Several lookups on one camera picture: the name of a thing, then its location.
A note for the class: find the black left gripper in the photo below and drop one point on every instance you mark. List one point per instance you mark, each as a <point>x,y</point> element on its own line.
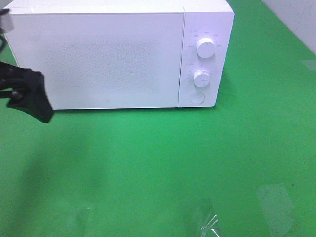
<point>26,90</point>

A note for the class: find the white microwave door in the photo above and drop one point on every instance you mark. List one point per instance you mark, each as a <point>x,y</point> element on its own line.
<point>98,61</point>

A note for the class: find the round white door button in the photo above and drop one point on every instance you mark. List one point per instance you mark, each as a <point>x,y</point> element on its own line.
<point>197,98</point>

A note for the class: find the white microwave knob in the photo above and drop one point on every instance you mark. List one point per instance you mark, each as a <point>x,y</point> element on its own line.
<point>206,47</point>
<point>201,78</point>

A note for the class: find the white microwave oven body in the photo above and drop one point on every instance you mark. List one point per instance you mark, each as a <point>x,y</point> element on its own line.
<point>202,18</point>

